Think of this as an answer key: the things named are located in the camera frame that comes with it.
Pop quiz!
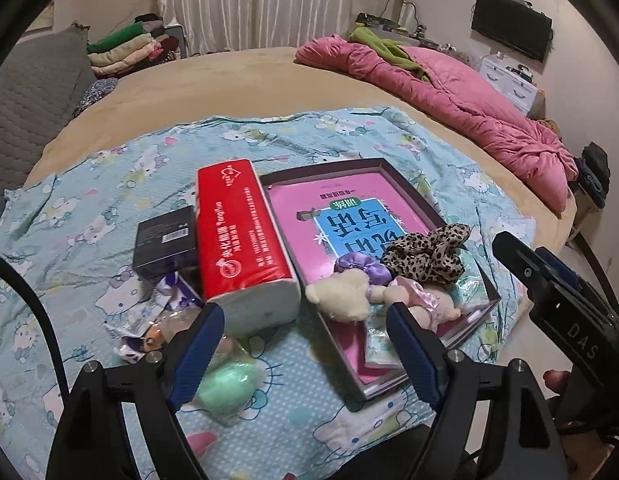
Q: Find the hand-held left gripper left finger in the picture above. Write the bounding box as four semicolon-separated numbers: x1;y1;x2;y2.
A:
48;304;226;480

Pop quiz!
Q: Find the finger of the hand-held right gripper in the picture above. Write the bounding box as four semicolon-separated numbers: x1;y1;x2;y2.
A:
492;231;555;306
537;246;581;289

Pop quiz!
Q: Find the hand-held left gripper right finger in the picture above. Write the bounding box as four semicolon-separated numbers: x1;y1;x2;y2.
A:
387;302;561;480

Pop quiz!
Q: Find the pink dress plush bear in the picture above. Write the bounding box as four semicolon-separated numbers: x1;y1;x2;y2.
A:
369;276;463;332

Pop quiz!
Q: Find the cream plush bear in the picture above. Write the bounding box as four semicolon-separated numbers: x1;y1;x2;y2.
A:
305;269;373;322

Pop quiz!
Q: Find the leopard print scrunchie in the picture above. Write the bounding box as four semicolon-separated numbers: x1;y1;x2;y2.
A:
380;223;471;287

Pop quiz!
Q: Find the purple scrunchie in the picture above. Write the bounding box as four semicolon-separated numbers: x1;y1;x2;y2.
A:
334;252;391;289

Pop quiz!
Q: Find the dark shallow box tray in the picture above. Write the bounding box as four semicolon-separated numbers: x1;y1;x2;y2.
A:
259;157;501;402

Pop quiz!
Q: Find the green soft ball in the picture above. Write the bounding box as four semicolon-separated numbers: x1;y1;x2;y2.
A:
196;340;268;414

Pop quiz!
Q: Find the person's right hand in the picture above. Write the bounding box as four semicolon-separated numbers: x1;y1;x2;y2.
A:
543;369;573;395

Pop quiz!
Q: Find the clear plastic bag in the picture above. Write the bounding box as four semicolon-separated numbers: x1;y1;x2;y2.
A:
154;306;206;347

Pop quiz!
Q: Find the small doll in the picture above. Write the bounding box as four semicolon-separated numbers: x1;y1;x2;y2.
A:
138;327;166;354

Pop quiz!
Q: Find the white and purple wrapper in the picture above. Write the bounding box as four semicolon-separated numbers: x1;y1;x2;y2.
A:
104;272;206;362

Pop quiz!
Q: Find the dark bag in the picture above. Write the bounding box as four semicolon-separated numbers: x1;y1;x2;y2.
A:
577;142;611;211

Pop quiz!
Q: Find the black box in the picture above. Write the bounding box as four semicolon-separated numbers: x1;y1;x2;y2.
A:
132;205;199;282

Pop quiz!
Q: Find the red tissue pack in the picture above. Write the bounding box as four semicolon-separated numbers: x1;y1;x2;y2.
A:
196;159;301;339

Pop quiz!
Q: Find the pink and blue book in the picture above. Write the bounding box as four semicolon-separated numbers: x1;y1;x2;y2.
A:
266;172;490;387

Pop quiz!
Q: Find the pink quilt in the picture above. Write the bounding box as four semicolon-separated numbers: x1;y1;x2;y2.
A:
294;35;580;214

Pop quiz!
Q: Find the white drawer cabinet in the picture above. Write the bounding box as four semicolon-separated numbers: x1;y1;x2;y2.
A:
477;55;536;114

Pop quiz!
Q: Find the blue cat print blanket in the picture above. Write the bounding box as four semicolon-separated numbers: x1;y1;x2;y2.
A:
0;105;539;466

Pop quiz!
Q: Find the green cloth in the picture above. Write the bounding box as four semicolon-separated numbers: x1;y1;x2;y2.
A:
348;26;433;82

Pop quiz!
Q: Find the beige bed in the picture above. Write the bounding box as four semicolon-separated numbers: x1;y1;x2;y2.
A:
24;46;579;241

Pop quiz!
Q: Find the dark floral cloth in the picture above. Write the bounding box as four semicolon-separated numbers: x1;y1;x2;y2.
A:
72;77;121;119

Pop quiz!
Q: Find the cluttered dressing table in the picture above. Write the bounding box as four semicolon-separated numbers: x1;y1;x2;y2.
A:
354;0;443;47

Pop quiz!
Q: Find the grey quilted sofa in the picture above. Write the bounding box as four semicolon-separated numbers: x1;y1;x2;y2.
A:
0;22;98;233

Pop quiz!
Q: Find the stack of folded clothes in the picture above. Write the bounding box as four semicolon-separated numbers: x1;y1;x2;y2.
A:
86;12;181;79

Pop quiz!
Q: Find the white curtain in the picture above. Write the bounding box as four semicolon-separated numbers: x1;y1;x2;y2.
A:
158;0;396;59

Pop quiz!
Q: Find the black cable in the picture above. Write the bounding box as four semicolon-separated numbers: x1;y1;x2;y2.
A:
0;249;71;398
573;234;619;323

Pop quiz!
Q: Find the black wall television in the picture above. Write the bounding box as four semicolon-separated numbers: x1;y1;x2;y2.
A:
471;0;554;64

